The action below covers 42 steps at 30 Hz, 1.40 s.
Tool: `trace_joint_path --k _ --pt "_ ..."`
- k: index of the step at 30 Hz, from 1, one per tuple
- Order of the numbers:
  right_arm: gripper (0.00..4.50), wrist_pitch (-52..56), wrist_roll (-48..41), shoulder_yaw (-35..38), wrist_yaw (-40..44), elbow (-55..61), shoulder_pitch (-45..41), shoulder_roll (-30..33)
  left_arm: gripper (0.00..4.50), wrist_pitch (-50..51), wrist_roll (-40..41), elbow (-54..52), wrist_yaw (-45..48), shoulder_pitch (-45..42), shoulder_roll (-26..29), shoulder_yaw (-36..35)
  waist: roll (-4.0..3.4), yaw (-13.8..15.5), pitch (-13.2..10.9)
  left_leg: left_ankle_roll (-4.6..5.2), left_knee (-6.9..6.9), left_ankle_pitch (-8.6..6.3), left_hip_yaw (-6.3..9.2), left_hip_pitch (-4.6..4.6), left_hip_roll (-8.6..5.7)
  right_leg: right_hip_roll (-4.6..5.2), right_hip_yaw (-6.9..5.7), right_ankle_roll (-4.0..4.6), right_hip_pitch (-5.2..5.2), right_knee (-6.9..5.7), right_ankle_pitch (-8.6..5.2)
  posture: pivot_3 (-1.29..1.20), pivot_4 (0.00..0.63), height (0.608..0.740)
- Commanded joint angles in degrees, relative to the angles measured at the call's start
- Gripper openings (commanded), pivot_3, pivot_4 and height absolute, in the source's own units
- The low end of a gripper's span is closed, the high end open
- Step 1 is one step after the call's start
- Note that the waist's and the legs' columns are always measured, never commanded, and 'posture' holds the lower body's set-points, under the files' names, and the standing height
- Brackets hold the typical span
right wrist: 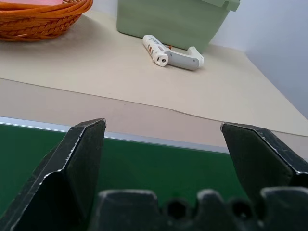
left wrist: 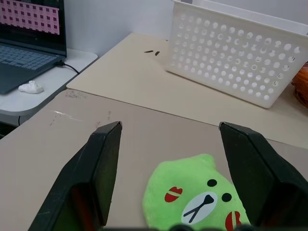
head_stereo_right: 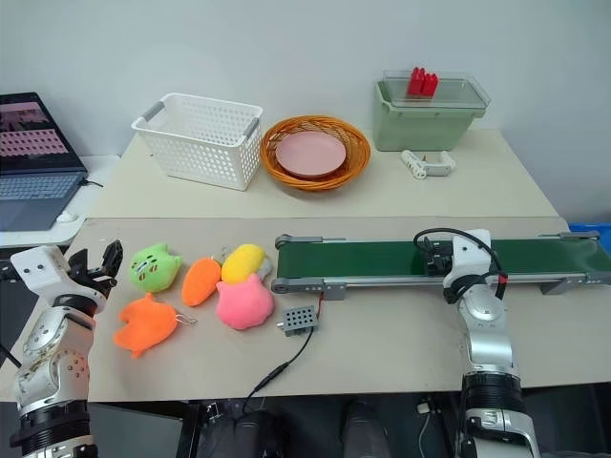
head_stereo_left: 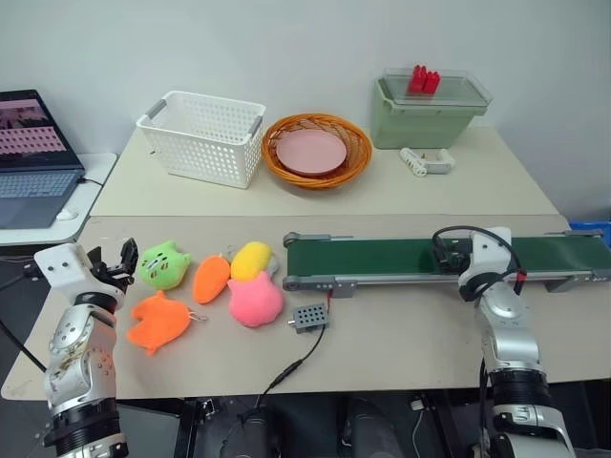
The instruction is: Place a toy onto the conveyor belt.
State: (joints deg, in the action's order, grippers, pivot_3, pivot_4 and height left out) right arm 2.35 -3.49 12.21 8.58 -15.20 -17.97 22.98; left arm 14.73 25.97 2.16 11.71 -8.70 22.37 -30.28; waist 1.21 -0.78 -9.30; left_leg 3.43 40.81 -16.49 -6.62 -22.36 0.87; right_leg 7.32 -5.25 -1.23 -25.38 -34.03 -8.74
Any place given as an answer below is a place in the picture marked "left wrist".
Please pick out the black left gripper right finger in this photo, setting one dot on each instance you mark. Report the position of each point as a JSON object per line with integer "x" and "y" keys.
{"x": 260, "y": 178}

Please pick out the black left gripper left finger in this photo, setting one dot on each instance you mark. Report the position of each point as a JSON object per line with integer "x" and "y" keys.
{"x": 93, "y": 173}

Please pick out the green plush frog toy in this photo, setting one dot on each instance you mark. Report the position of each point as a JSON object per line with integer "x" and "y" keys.
{"x": 192, "y": 192}

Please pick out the white side table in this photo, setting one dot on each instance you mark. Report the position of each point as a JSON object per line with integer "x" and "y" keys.
{"x": 43, "y": 89}

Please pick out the crumpled white tissue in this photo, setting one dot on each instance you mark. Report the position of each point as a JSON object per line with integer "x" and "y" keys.
{"x": 31, "y": 87}

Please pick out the white perforated plastic basket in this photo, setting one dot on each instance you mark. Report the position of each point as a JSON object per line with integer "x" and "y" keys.
{"x": 231, "y": 60}

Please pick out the dark grey laptop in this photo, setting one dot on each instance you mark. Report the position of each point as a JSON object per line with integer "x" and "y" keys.
{"x": 26, "y": 45}

